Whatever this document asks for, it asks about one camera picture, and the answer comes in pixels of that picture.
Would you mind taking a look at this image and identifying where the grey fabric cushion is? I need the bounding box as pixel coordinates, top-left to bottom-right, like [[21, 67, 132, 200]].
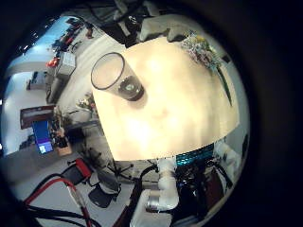
[[140, 13, 193, 42]]

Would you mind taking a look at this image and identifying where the spare flower bunch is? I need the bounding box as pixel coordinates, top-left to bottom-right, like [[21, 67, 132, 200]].
[[75, 93, 98, 117]]

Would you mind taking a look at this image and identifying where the dark brown desk board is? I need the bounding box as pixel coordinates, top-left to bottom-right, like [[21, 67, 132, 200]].
[[20, 105, 56, 130]]

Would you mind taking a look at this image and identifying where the flower bouquet green stem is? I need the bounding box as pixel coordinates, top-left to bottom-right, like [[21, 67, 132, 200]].
[[180, 30, 234, 107]]

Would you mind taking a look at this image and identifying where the grey white box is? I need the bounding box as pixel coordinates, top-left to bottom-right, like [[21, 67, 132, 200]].
[[55, 51, 78, 77]]

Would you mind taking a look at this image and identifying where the laptop with blue screen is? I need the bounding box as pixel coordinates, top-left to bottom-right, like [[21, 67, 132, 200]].
[[32, 119, 55, 155]]

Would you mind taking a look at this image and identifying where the small wooden box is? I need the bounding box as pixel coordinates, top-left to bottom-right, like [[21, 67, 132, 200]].
[[55, 135, 74, 157]]

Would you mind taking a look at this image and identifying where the red tube cart frame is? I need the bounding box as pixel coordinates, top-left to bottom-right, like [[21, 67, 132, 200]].
[[23, 157, 94, 227]]

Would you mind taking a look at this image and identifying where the black office chair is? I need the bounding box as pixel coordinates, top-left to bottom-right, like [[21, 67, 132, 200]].
[[88, 181, 122, 209]]

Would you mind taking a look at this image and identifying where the teal strip on table edge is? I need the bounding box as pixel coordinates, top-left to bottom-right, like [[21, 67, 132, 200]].
[[174, 143, 216, 166]]

